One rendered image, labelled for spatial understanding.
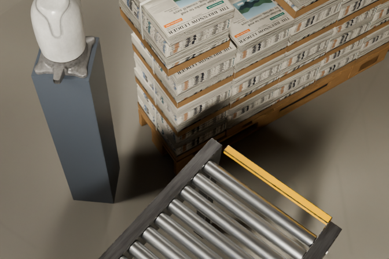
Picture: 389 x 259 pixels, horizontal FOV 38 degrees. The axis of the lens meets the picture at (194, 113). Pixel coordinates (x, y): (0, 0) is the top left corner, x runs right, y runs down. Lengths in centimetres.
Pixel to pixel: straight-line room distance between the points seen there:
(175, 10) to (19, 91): 142
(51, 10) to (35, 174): 131
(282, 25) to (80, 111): 90
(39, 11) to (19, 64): 155
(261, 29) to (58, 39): 88
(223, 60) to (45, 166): 115
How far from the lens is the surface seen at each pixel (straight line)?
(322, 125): 311
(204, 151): 200
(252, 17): 237
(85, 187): 268
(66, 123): 220
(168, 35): 197
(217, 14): 205
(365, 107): 325
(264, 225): 190
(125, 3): 224
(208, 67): 223
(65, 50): 188
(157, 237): 186
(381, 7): 295
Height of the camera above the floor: 254
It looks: 56 degrees down
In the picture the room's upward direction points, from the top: 4 degrees clockwise
